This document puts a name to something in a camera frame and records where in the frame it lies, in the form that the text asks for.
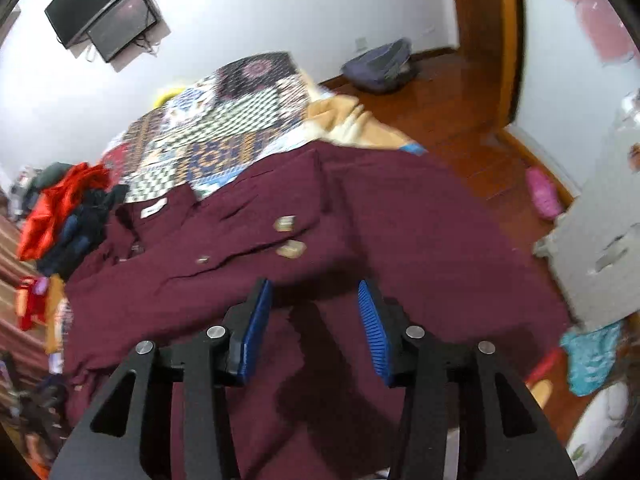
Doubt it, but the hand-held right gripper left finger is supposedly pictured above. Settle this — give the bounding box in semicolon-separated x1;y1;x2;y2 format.
49;278;275;480

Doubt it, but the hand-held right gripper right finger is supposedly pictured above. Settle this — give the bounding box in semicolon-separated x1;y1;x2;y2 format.
357;279;579;480

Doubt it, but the maroon button shirt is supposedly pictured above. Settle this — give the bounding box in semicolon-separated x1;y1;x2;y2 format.
61;141;574;480

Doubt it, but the pile of red dark clothes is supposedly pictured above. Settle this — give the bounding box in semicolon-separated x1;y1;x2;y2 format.
17;162;130;279

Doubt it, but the patchwork patterned bedspread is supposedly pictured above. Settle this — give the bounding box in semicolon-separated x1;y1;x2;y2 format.
104;52;321;202

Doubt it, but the tan blanket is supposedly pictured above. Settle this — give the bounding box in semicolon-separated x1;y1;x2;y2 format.
303;96;427;155

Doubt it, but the red yellow cloth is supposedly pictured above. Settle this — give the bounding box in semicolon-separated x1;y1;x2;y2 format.
15;274;67;355

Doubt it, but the pink slipper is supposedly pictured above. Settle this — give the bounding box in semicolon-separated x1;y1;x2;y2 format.
525;168;562;221

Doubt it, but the teal patterned cloth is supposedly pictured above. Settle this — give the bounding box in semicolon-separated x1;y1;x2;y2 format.
560;321;625;397

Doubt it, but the white floral cloth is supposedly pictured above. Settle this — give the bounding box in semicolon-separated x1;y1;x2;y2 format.
566;383;630;476

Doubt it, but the grey cabinet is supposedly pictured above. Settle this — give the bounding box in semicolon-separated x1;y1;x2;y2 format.
533;110;640;332

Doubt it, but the black wall television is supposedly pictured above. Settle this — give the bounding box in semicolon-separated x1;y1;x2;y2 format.
44;0;165;65

